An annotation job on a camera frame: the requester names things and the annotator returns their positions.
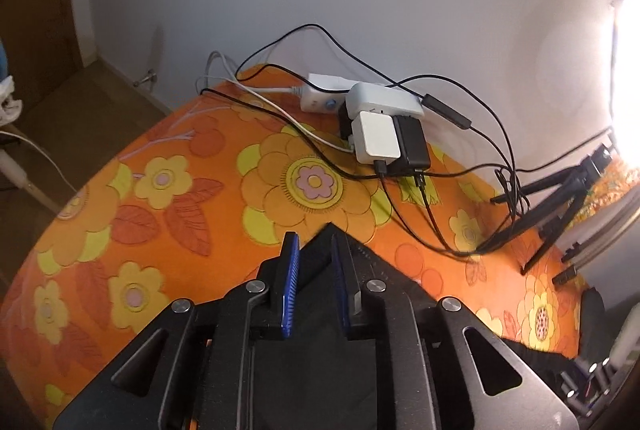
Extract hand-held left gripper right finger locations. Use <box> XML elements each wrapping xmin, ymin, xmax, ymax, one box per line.
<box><xmin>331</xmin><ymin>231</ymin><xmax>581</xmax><ymax>430</ymax></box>

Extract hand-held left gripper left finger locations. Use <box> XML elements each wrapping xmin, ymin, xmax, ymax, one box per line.
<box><xmin>52</xmin><ymin>231</ymin><xmax>302</xmax><ymax>430</ymax></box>

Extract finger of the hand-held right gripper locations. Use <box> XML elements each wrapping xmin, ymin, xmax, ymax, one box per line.
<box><xmin>560</xmin><ymin>355</ymin><xmax>621</xmax><ymax>416</ymax></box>

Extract black pants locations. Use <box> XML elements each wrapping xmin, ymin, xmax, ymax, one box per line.
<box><xmin>252</xmin><ymin>221</ymin><xmax>593</xmax><ymax>430</ymax></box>

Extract orange floral tablecloth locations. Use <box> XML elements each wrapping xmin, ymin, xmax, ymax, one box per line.
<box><xmin>0</xmin><ymin>63</ymin><xmax>640</xmax><ymax>430</ymax></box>

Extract black light stand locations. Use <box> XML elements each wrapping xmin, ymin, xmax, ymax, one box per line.
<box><xmin>552</xmin><ymin>197</ymin><xmax>640</xmax><ymax>287</ymax></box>

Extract white square charger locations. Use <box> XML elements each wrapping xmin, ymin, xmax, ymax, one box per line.
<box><xmin>350</xmin><ymin>111</ymin><xmax>404</xmax><ymax>165</ymax></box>

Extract black charger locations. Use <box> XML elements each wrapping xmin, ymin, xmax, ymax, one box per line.
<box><xmin>391</xmin><ymin>115</ymin><xmax>432</xmax><ymax>177</ymax></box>

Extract small black tripod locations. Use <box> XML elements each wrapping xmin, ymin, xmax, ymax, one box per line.
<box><xmin>470</xmin><ymin>135</ymin><xmax>622</xmax><ymax>274</ymax></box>

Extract white power strip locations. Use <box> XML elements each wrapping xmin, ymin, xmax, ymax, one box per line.
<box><xmin>299</xmin><ymin>72</ymin><xmax>353</xmax><ymax>114</ymax></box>

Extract white plug adapter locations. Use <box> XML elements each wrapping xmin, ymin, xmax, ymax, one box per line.
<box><xmin>346</xmin><ymin>82</ymin><xmax>426</xmax><ymax>122</ymax></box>

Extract white furniture leg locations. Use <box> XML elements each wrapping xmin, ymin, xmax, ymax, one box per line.
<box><xmin>0</xmin><ymin>149</ymin><xmax>62</xmax><ymax>214</ymax></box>

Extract bright window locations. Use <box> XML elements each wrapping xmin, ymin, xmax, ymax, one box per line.
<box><xmin>610</xmin><ymin>0</ymin><xmax>640</xmax><ymax>153</ymax></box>

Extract white cloth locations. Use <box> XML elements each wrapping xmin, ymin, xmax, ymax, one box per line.
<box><xmin>0</xmin><ymin>77</ymin><xmax>24</xmax><ymax>124</ymax></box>

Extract wooden door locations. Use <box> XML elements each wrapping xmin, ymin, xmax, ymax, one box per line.
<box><xmin>0</xmin><ymin>0</ymin><xmax>103</xmax><ymax>116</ymax></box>

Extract thin white cable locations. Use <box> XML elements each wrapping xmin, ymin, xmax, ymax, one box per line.
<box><xmin>194</xmin><ymin>75</ymin><xmax>357</xmax><ymax>154</ymax></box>

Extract thick white cable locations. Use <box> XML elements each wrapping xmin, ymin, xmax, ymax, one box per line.
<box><xmin>205</xmin><ymin>51</ymin><xmax>313</xmax><ymax>97</ymax></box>

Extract black cable with inline switch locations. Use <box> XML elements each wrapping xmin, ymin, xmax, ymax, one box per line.
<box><xmin>235</xmin><ymin>24</ymin><xmax>523</xmax><ymax>221</ymax></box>

